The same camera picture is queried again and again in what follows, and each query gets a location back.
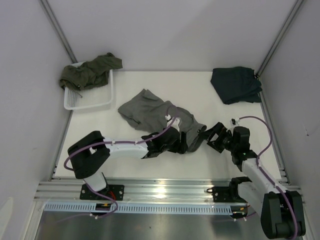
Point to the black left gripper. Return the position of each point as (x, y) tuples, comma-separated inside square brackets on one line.
[(180, 147)]

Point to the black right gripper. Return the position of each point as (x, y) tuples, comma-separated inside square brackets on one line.
[(221, 131)]

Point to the grey shorts with drawstring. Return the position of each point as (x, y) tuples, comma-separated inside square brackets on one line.
[(146, 112)]

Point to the dark navy shorts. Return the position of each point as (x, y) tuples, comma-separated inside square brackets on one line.
[(236, 84)]

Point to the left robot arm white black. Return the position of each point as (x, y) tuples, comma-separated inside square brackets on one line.
[(92, 151)]

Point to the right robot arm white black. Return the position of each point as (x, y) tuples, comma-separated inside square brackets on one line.
[(280, 210)]

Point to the olive green shorts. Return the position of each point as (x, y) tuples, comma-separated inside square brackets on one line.
[(90, 74)]

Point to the white plastic basket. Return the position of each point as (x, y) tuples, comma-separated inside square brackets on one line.
[(93, 98)]

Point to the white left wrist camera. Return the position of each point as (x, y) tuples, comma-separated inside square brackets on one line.
[(173, 122)]

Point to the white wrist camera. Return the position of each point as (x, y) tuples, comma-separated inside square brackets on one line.
[(173, 122), (235, 121)]

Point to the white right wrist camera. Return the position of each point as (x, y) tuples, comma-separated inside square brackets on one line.
[(235, 121)]

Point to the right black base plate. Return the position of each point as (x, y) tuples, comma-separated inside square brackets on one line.
[(222, 195)]

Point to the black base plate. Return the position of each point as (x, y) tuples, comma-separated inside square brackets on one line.
[(114, 191), (222, 195)]

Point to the aluminium mounting rail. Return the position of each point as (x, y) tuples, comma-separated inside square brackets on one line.
[(136, 191)]

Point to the slotted grey cable duct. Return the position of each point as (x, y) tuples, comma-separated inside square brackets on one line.
[(148, 208)]

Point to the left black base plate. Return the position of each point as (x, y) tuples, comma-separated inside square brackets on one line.
[(114, 191)]

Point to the right aluminium corner post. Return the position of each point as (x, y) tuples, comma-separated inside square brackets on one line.
[(289, 20)]

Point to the aluminium corner post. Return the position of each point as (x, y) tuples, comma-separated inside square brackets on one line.
[(289, 20), (53, 20)]

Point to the left aluminium corner post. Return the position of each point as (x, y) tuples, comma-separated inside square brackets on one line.
[(53, 20)]

